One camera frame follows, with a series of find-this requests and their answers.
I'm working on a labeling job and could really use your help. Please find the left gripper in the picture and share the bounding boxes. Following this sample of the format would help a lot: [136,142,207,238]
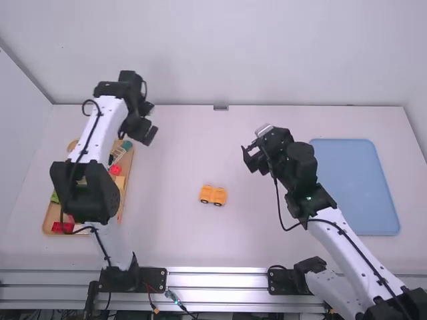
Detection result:
[125,117,159,147]

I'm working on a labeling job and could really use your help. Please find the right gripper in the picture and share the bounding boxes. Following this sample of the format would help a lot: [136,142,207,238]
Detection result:
[240,127,295,177]

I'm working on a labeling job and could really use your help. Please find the yellow toy car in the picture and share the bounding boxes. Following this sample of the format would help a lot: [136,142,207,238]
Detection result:
[199,183,229,208]

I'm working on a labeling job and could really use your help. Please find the tan tray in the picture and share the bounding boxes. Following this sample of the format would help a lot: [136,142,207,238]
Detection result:
[41,138,135,237]

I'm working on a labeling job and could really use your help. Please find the blue mat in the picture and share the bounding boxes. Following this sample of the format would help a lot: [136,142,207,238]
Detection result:
[308,138,401,237]

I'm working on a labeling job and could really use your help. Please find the silver rails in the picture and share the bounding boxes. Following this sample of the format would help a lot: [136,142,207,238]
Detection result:
[0,266,334,313]

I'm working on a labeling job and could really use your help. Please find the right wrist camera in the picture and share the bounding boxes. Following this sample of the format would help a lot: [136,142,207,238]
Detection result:
[254,123,276,139]

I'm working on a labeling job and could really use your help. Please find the black cable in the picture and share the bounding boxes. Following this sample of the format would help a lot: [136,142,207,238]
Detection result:
[81,99,101,118]
[272,146,311,233]

